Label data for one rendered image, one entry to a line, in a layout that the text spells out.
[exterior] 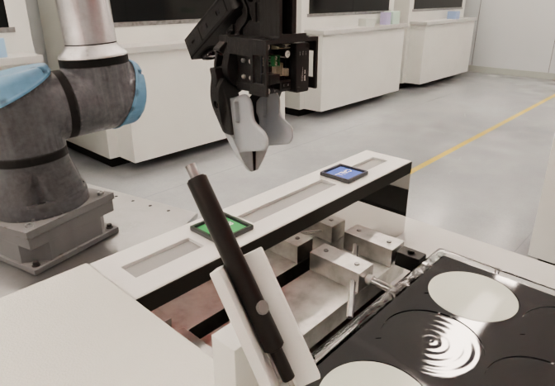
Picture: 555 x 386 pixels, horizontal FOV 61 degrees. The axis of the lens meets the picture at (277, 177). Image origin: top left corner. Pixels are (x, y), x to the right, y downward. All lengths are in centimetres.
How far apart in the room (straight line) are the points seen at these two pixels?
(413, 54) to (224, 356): 665
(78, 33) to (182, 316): 52
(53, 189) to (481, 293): 65
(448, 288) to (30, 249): 61
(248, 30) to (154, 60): 309
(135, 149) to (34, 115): 277
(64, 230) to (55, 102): 21
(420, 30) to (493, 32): 223
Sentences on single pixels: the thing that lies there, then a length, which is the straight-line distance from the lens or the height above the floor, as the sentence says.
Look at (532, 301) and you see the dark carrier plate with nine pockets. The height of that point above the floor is 90.
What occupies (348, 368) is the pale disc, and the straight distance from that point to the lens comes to 49.
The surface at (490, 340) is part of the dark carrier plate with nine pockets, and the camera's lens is 56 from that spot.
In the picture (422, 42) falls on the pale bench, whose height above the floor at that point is 64.
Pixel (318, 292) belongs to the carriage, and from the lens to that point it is 62.
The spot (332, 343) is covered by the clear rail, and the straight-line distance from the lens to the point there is 51.
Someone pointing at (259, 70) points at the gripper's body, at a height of 116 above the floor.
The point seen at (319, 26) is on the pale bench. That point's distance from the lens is 520.
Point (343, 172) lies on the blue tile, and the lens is 77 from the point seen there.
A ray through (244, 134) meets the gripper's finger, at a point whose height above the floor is 109.
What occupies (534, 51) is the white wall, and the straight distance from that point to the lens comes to 862.
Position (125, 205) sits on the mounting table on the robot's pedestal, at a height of 82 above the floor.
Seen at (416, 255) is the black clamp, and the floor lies 90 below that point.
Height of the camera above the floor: 123
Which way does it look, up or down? 21 degrees down
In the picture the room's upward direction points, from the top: straight up
